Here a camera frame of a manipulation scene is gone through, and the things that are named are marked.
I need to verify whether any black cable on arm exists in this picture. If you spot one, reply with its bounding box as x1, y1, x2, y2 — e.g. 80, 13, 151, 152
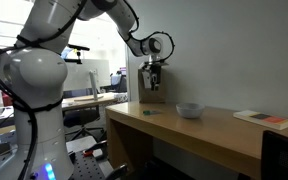
0, 0, 176, 180

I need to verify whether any white ceramic bowl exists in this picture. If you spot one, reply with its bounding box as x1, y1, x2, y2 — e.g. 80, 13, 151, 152
176, 103, 205, 119

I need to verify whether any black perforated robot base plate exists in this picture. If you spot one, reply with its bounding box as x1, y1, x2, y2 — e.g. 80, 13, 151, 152
69, 151, 105, 180

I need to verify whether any white book orange cover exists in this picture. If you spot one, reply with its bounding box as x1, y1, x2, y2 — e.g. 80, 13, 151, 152
233, 110, 288, 130

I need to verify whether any green pen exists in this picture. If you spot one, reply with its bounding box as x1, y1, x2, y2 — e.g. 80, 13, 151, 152
143, 110, 161, 115

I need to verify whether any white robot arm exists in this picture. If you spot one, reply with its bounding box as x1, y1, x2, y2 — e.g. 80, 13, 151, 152
0, 0, 165, 180

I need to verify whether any white computer monitor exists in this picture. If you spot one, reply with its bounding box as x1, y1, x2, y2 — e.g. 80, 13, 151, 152
64, 59, 111, 100

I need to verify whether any brown paper bag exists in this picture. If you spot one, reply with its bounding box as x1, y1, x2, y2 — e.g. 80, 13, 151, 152
138, 69, 166, 103

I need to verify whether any wooden background desk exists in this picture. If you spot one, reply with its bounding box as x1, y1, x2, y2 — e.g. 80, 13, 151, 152
62, 92, 128, 111

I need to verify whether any black background office chair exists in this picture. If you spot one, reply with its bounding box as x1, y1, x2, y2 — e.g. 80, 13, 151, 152
63, 88, 100, 140

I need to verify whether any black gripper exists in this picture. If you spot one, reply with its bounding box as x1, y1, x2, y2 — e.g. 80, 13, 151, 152
149, 65, 161, 91

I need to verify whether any black camera on stand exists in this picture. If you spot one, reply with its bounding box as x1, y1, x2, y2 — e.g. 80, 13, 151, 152
61, 44, 90, 64

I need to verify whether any orange handled clamp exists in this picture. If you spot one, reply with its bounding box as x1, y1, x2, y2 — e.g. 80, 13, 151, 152
82, 140, 107, 157

